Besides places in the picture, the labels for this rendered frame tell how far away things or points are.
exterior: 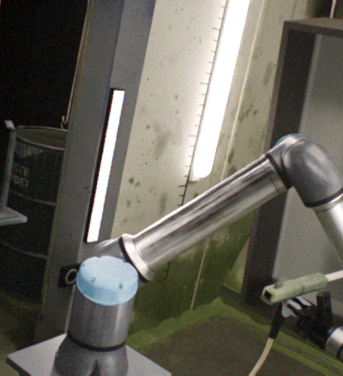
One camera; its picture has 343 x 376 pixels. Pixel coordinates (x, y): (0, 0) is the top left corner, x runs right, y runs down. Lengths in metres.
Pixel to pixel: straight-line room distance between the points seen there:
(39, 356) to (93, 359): 0.17
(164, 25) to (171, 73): 0.21
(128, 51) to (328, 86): 0.83
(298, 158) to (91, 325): 0.64
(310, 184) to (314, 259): 1.30
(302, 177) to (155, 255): 0.44
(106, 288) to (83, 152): 0.99
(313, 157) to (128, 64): 1.04
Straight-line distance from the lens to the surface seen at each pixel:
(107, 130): 2.17
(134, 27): 2.21
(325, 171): 1.38
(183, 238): 1.50
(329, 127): 2.44
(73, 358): 1.44
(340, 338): 1.79
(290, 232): 2.65
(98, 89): 2.19
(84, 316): 1.39
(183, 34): 2.45
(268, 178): 1.48
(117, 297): 1.36
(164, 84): 2.41
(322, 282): 1.99
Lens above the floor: 1.45
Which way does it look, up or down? 13 degrees down
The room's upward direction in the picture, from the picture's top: 12 degrees clockwise
